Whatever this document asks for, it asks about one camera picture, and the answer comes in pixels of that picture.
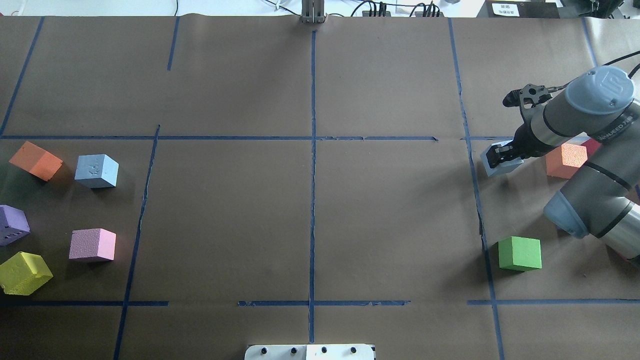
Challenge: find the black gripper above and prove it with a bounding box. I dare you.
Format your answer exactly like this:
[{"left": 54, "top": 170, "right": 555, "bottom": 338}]
[{"left": 487, "top": 122, "right": 553, "bottom": 169}]

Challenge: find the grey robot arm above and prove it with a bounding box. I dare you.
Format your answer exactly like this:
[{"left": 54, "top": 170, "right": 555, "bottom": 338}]
[{"left": 481, "top": 64, "right": 640, "bottom": 265}]

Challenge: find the orange block right side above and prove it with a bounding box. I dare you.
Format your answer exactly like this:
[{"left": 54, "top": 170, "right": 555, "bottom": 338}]
[{"left": 544, "top": 143, "right": 588, "bottom": 180}]

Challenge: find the orange block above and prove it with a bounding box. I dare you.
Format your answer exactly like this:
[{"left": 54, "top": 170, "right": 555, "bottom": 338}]
[
  {"left": 9, "top": 141, "right": 63, "bottom": 182},
  {"left": 544, "top": 143, "right": 588, "bottom": 180}
]

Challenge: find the red block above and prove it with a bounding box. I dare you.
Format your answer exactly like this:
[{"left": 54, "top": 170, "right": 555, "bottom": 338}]
[{"left": 581, "top": 138, "right": 602, "bottom": 158}]

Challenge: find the green block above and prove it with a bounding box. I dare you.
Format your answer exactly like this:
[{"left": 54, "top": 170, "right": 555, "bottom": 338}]
[{"left": 497, "top": 235, "right": 543, "bottom": 272}]

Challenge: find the pink block left side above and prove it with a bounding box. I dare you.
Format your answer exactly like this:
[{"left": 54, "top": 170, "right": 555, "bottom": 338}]
[{"left": 68, "top": 228, "right": 117, "bottom": 263}]

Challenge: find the orange block left side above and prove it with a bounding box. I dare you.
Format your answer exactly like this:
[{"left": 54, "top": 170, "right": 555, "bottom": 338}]
[{"left": 9, "top": 141, "right": 63, "bottom": 182}]

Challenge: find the purple block left side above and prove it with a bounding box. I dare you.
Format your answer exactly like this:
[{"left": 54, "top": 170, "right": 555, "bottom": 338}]
[{"left": 0, "top": 204, "right": 31, "bottom": 247}]

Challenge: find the yellow block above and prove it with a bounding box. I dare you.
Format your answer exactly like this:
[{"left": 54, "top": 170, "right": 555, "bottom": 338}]
[{"left": 0, "top": 251, "right": 54, "bottom": 296}]

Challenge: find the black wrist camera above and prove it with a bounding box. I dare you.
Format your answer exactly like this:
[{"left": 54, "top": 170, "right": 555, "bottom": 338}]
[{"left": 502, "top": 84, "right": 553, "bottom": 121}]

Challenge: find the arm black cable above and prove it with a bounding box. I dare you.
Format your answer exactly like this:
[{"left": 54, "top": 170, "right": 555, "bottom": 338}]
[{"left": 547, "top": 49, "right": 640, "bottom": 93}]

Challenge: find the aluminium frame post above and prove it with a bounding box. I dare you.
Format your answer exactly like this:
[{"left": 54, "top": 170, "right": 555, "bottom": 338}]
[{"left": 300, "top": 0, "right": 327, "bottom": 24}]

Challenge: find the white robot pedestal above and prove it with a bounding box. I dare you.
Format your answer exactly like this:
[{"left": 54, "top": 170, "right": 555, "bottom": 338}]
[{"left": 244, "top": 343, "right": 377, "bottom": 360}]

